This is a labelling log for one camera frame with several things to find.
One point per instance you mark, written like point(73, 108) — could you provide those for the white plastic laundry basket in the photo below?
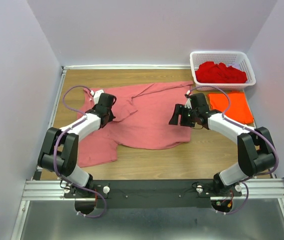
point(228, 58)

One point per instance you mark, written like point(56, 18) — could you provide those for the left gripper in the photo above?
point(111, 115)

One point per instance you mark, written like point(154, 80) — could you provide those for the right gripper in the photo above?
point(179, 109)

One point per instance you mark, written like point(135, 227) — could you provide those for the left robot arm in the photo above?
point(59, 151)

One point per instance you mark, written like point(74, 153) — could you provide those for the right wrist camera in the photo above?
point(188, 104)

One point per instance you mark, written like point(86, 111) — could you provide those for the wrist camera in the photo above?
point(188, 104)
point(95, 95)

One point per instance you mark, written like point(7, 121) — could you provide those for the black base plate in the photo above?
point(143, 194)

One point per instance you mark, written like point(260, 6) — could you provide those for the aluminium front rail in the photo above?
point(49, 190)

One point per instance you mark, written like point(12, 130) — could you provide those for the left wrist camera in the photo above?
point(95, 95)

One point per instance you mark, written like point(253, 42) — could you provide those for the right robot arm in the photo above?
point(255, 150)

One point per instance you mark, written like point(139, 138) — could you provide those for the red t-shirt in basket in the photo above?
point(219, 73)

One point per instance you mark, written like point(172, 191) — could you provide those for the lavender garment in basket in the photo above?
point(235, 65)

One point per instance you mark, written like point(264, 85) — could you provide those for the pink t-shirt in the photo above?
point(142, 114)

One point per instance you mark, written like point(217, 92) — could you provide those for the folded orange t-shirt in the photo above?
point(239, 109)

